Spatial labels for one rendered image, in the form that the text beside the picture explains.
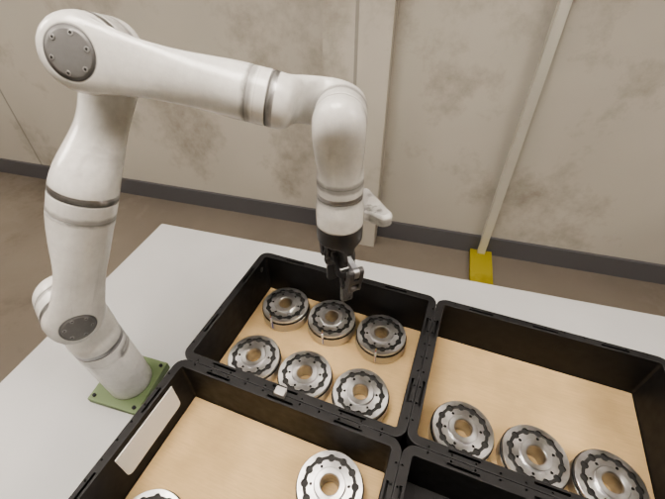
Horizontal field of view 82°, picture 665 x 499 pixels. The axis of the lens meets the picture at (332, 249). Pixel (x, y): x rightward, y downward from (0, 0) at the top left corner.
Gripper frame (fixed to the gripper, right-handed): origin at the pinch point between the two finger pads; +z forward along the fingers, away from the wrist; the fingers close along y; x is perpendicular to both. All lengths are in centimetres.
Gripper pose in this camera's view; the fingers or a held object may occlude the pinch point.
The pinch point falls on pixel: (338, 282)
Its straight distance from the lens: 70.6
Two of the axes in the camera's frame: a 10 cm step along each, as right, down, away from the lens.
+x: 9.1, -2.7, 3.1
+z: 0.1, 7.5, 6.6
